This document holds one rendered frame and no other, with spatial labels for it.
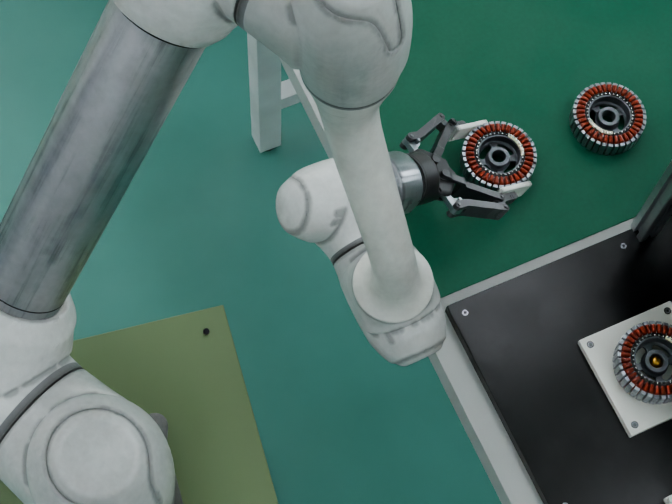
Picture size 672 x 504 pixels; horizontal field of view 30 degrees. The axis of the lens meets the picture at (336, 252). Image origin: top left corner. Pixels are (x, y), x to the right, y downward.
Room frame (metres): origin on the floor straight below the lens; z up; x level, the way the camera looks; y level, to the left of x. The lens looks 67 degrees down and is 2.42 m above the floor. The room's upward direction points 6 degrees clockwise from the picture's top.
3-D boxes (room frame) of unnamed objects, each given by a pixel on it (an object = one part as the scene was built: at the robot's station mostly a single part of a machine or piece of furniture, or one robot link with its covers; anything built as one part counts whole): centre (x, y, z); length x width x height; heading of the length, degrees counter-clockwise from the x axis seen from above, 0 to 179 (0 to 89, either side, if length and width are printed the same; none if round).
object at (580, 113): (0.97, -0.39, 0.77); 0.11 x 0.11 x 0.04
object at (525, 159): (0.88, -0.23, 0.77); 0.11 x 0.11 x 0.04
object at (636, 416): (0.57, -0.45, 0.78); 0.15 x 0.15 x 0.01; 30
